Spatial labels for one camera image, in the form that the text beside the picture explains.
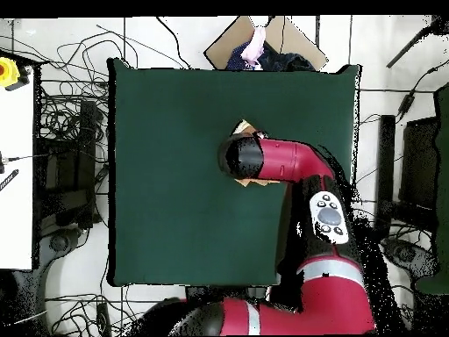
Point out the tan terry towel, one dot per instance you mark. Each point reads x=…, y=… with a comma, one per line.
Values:
x=259, y=182

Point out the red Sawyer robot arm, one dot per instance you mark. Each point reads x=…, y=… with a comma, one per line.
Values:
x=298, y=161

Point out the black flat panel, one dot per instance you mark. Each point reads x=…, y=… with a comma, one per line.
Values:
x=419, y=161

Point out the dark green table cloth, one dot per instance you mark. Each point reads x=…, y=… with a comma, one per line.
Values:
x=168, y=123

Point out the blue dotted garment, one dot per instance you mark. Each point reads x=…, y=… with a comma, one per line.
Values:
x=235, y=58

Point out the dark navy garment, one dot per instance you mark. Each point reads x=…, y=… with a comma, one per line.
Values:
x=287, y=62

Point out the brown cardboard box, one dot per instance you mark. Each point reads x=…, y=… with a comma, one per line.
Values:
x=224, y=45

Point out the pink garment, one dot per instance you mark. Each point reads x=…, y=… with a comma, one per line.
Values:
x=257, y=44

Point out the black equipment rack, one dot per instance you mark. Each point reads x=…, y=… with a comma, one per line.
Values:
x=70, y=158

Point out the grey wheeled stand base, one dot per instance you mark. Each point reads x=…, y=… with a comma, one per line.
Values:
x=407, y=254
x=59, y=243

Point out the black power strip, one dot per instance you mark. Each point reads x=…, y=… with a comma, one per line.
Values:
x=103, y=317

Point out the black power adapter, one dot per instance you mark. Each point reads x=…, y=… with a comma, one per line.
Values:
x=406, y=103

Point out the white desk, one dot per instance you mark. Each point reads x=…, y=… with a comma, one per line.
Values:
x=15, y=175

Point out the green fabric sheet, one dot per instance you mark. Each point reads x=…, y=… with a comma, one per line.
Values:
x=442, y=175

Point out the black tripod leg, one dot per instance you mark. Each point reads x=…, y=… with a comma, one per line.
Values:
x=407, y=47

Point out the yellow emergency stop button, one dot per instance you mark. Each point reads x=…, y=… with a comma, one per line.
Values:
x=7, y=72

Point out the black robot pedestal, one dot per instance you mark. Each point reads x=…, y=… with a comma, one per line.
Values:
x=196, y=292

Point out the black metal post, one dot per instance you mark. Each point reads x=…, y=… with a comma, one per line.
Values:
x=386, y=158

